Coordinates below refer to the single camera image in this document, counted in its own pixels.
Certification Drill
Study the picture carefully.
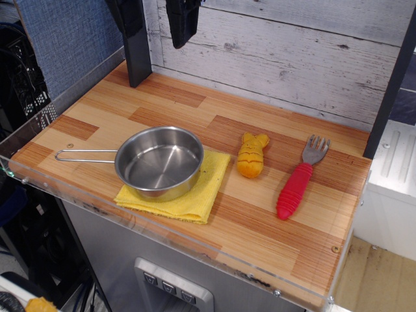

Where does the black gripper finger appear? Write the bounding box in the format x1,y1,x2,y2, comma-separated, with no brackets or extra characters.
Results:
105,0,143,36
166,0,200,49

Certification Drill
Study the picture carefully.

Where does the black vertical post right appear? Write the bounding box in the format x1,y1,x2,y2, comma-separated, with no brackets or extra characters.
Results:
363,8,415,159

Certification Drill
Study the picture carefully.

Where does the black vertical post left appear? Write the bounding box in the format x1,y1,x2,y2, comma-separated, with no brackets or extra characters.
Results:
123,16,152,88

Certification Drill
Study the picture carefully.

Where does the silver panel with buttons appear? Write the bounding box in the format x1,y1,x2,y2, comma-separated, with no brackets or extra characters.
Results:
134,257,215,311

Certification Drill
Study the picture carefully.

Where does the silver pot with handle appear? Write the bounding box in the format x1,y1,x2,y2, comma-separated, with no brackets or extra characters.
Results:
55,126,204,202

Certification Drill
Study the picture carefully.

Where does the white ribbed box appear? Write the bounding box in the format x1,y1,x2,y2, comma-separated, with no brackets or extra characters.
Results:
353,120,415,260

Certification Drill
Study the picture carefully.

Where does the red handled metal fork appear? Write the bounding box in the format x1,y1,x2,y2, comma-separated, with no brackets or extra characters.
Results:
276,135,331,220

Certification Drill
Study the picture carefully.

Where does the black plastic crate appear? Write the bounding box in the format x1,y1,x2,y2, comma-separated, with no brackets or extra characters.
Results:
1,22,51,138

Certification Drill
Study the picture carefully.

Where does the black vertical post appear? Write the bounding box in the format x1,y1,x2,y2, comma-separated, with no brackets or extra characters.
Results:
363,8,415,159
123,16,152,88

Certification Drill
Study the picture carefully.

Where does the orange plush shrimp toy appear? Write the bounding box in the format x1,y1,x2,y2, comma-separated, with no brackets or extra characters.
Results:
237,133,270,179

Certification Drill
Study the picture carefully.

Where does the yellow folded cloth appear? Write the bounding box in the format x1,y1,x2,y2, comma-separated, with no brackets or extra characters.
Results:
114,150,231,224

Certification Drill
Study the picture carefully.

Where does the orange plush toy corner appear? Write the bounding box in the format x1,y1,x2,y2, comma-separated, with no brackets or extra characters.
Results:
25,297,58,312

